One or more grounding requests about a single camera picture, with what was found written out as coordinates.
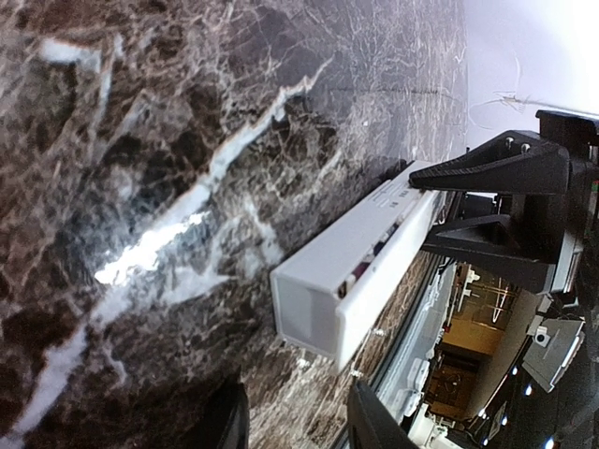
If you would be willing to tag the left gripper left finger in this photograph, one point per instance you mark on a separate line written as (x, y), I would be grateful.
(225, 422)

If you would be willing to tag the white remote control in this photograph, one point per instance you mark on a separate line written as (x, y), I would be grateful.
(328, 295)

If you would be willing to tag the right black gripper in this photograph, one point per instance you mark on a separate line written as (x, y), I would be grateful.
(557, 170)

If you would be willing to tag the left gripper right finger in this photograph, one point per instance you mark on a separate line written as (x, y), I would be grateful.
(370, 425)

